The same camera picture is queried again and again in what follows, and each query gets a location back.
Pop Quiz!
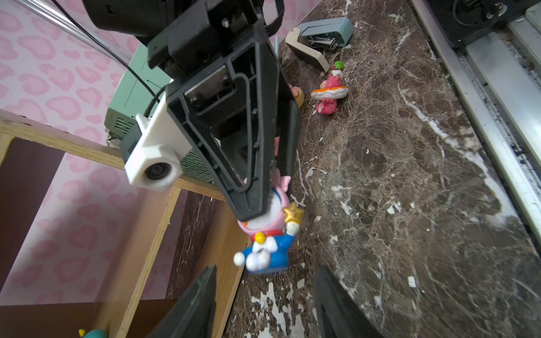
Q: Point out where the pink round toy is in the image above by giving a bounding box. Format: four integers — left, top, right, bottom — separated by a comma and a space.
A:
290, 85, 305, 108

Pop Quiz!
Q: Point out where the pink red toy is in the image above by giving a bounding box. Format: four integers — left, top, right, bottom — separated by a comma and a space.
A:
311, 61, 349, 115

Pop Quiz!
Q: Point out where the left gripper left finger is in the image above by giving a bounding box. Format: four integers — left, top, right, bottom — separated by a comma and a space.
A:
148, 266, 217, 338

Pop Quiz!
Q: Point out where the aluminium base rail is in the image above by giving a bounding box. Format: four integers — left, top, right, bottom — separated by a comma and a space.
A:
412, 1, 540, 238

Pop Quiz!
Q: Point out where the white blue stapler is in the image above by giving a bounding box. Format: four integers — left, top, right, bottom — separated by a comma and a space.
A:
285, 17, 354, 73

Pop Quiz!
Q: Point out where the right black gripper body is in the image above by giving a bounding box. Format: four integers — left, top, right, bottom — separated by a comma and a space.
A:
148, 1, 301, 221

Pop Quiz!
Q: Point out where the blue pink pig figure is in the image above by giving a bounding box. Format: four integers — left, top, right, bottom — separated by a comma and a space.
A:
233, 169, 304, 275

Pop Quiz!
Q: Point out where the wooden three-tier shelf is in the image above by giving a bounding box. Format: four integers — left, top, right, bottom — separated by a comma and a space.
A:
0, 108, 250, 338

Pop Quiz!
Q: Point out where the mint green file organizer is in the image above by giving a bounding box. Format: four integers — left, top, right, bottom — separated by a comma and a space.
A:
104, 41, 216, 184

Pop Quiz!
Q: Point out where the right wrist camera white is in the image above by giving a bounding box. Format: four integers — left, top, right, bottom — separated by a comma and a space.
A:
121, 94, 192, 191

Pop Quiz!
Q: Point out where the small teal figure toy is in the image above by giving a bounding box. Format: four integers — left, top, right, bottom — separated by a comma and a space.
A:
78, 329, 108, 338

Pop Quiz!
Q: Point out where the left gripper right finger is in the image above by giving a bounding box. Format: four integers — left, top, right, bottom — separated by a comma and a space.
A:
314, 266, 383, 338

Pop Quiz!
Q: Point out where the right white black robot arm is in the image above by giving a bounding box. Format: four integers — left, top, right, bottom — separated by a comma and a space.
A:
85, 1, 300, 221

